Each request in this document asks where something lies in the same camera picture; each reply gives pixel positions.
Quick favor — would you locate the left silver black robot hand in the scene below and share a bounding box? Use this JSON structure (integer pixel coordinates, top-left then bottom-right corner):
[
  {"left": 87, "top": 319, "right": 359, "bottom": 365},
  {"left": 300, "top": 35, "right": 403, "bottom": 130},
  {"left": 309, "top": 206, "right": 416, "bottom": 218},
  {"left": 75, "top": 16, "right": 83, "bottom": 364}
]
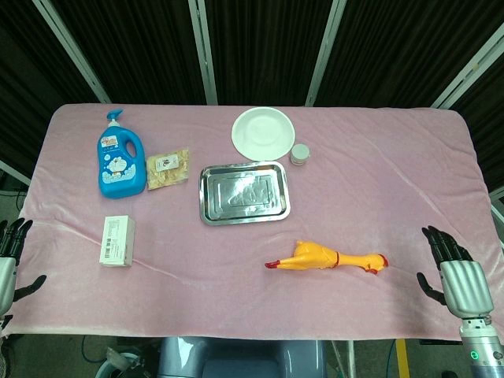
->
[{"left": 0, "top": 218, "right": 47, "bottom": 316}]

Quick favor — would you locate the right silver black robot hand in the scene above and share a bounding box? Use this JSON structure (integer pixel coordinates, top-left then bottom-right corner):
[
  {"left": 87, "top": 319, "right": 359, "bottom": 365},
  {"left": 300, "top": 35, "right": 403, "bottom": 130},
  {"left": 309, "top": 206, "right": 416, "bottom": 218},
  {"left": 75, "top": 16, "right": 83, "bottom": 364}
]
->
[{"left": 416, "top": 224, "right": 495, "bottom": 319}]

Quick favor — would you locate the yellow rubber chicken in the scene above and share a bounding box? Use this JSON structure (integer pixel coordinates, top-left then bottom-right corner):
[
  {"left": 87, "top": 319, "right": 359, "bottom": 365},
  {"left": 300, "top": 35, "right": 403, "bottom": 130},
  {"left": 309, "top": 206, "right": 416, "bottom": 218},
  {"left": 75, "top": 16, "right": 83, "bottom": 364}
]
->
[{"left": 264, "top": 239, "right": 389, "bottom": 276}]

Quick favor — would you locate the rectangular metal tray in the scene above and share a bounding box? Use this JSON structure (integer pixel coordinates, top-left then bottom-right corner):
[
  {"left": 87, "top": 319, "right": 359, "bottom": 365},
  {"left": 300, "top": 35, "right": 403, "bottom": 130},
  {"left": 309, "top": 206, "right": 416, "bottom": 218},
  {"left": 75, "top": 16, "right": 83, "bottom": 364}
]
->
[{"left": 198, "top": 160, "right": 291, "bottom": 227}]

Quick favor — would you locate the white cardboard box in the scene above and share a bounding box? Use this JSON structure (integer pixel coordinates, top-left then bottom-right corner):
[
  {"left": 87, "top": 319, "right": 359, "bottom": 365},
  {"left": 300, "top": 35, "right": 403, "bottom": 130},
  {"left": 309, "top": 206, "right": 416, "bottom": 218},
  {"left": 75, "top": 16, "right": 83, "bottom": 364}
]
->
[{"left": 98, "top": 214, "right": 136, "bottom": 268}]

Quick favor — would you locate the white plastic bucket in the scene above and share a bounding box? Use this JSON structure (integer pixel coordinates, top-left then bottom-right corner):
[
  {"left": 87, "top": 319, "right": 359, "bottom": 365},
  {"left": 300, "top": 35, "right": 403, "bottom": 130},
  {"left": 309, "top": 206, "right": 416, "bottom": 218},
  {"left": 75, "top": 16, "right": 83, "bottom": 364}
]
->
[{"left": 95, "top": 351, "right": 141, "bottom": 378}]

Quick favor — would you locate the blue pump detergent bottle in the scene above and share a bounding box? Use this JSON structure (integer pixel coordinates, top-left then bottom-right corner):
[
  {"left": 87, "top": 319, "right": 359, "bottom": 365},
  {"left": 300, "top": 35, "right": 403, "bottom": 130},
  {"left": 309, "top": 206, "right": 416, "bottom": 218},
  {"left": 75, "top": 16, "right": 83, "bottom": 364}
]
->
[{"left": 96, "top": 109, "right": 146, "bottom": 200}]

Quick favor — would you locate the clear snack packet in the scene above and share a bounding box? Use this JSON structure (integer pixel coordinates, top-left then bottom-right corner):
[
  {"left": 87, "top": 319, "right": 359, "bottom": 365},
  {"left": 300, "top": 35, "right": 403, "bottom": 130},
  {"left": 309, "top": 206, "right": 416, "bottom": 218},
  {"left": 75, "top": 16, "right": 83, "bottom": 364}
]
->
[{"left": 146, "top": 146, "right": 191, "bottom": 192}]

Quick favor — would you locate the small white jar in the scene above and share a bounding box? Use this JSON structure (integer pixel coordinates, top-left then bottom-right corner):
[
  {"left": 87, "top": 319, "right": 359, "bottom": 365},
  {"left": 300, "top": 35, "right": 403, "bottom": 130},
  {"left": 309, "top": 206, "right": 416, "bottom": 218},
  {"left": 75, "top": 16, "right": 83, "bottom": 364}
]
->
[{"left": 290, "top": 143, "right": 311, "bottom": 166}]

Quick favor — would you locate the pink tablecloth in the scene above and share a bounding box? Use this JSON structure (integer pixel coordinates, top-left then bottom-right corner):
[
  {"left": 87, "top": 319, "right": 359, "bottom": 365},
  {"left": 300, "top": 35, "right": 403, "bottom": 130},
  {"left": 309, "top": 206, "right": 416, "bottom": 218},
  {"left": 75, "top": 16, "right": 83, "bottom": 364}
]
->
[{"left": 0, "top": 102, "right": 504, "bottom": 342}]

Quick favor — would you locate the grey-blue robot torso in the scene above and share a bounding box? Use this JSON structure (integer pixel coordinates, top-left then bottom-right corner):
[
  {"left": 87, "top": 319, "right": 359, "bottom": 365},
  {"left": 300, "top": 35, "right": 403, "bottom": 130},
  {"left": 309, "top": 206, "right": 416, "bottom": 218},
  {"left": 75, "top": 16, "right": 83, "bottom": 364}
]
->
[{"left": 157, "top": 336, "right": 328, "bottom": 378}]

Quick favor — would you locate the round white plate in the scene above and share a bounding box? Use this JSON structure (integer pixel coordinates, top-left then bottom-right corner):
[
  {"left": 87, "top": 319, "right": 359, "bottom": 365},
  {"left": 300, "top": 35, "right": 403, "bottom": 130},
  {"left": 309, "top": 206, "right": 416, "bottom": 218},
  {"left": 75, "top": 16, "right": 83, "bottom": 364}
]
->
[{"left": 231, "top": 106, "right": 296, "bottom": 161}]

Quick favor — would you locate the black curtain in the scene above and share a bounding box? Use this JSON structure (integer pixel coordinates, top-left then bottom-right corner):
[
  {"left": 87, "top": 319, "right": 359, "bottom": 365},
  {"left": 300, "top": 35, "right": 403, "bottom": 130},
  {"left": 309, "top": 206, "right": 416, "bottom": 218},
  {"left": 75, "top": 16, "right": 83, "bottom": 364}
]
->
[{"left": 0, "top": 0, "right": 504, "bottom": 190}]

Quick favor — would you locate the white metal frame post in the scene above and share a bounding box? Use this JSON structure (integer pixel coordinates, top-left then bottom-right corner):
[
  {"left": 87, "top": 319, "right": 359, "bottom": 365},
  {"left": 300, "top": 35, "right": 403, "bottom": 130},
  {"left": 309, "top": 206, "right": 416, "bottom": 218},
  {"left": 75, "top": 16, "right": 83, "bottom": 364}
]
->
[
  {"left": 187, "top": 0, "right": 219, "bottom": 106},
  {"left": 304, "top": 0, "right": 348, "bottom": 107},
  {"left": 430, "top": 30, "right": 504, "bottom": 109},
  {"left": 31, "top": 0, "right": 112, "bottom": 105}
]

